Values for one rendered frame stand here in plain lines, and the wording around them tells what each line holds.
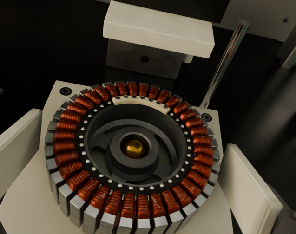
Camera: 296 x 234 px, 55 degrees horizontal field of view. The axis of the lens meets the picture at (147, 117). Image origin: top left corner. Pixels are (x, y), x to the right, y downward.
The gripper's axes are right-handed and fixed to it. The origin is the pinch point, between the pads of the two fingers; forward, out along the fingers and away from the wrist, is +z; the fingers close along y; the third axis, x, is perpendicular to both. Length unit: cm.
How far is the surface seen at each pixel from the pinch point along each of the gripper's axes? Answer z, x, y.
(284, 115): 10.4, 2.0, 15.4
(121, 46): 10.9, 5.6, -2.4
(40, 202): -1.9, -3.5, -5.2
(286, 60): 17.6, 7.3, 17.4
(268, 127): 8.5, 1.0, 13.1
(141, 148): -0.1, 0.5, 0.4
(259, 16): 22.3, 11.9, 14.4
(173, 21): -0.4, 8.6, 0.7
